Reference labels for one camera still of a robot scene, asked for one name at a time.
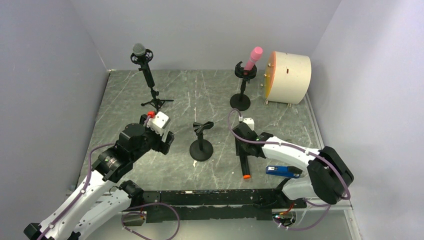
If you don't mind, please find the pink microphone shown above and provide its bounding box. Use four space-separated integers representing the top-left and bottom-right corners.
244 46 263 71

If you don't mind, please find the black tripod microphone stand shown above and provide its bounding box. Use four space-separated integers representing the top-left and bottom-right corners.
130 49 174 113

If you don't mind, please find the grey-head microphone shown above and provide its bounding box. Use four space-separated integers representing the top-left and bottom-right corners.
132 43 146 64

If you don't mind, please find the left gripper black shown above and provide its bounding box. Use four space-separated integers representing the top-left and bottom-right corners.
130 114 174 161

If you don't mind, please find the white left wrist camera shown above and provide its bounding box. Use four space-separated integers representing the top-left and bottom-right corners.
144 111 171 137

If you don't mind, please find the black round-base shock-mount stand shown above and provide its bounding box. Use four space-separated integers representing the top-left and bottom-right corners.
229 61 257 112

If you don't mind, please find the blue black stapler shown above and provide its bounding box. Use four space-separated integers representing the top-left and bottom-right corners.
265 165 303 179

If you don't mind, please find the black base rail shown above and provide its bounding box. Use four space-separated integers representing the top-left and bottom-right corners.
143 188 291 223

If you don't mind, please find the black round-base clip stand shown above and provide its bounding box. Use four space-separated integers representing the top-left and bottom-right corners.
189 121 214 162

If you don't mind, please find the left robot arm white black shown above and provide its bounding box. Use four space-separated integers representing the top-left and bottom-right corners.
23 111 174 240

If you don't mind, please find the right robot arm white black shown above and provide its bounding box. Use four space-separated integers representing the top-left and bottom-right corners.
231 122 354 208

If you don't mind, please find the beige cylindrical drum box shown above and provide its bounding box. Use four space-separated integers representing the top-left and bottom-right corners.
263 51 312 105

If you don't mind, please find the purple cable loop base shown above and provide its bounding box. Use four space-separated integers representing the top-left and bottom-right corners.
121 202 181 240

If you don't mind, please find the black microphone orange end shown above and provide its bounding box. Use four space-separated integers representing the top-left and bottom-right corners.
239 155 251 180

